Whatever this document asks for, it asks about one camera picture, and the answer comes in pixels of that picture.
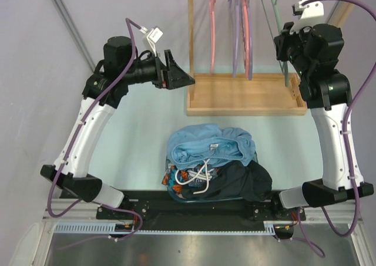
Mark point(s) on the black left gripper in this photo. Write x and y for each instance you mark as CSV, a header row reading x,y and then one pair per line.
x,y
173,78

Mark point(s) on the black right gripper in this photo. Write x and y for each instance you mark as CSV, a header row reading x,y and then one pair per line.
x,y
282,40

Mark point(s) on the sage green hanger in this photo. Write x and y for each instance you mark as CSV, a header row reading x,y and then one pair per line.
x,y
277,17

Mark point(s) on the light blue shorts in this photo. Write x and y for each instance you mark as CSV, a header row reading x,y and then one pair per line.
x,y
210,144

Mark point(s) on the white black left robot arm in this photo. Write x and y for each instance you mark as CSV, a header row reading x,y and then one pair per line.
x,y
121,67

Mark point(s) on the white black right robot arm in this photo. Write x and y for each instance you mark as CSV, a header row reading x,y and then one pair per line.
x,y
314,52

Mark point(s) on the salmon pink hanger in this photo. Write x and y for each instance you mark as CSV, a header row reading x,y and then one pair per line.
x,y
245,33

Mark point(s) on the purple hanger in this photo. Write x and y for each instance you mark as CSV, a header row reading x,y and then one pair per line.
x,y
234,6

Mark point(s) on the pink hanger left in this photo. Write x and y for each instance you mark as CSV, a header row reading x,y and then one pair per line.
x,y
212,33

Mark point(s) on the blue patterned shorts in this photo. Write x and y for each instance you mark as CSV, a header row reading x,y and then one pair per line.
x,y
198,177

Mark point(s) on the dark navy shorts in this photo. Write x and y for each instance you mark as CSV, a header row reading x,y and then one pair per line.
x,y
251,182

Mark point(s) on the wooden clothes rack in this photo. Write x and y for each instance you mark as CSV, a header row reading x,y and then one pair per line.
x,y
219,94

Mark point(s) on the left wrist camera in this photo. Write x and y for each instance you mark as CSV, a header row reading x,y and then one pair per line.
x,y
151,37

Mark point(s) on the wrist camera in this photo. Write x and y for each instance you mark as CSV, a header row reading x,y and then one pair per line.
x,y
309,15
151,37

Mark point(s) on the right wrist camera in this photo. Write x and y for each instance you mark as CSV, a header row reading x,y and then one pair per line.
x,y
309,15

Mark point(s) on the aluminium corner frame post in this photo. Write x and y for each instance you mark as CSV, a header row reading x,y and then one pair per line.
x,y
72,29

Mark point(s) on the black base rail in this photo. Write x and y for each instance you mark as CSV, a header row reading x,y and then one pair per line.
x,y
160,212

